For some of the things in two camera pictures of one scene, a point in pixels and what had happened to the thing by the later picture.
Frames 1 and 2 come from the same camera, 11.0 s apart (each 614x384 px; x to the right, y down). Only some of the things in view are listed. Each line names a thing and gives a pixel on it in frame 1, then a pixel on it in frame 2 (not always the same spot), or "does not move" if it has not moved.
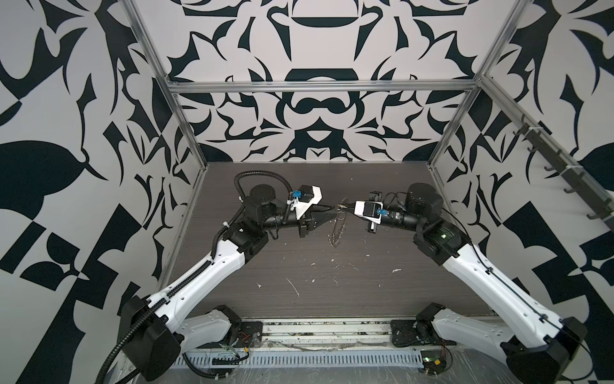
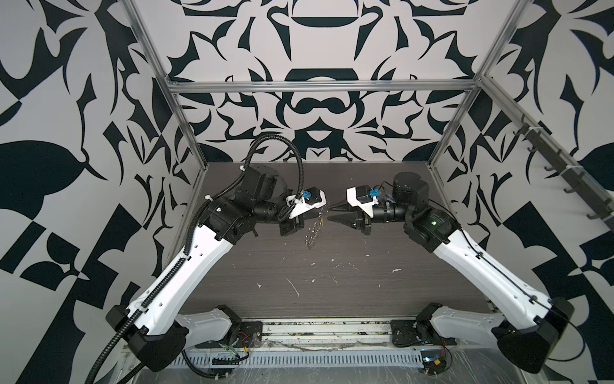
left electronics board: x=225 y=362 does not move
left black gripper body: x=301 y=226 -> x=287 y=224
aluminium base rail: x=327 y=334 does not move
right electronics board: x=434 y=361 does not move
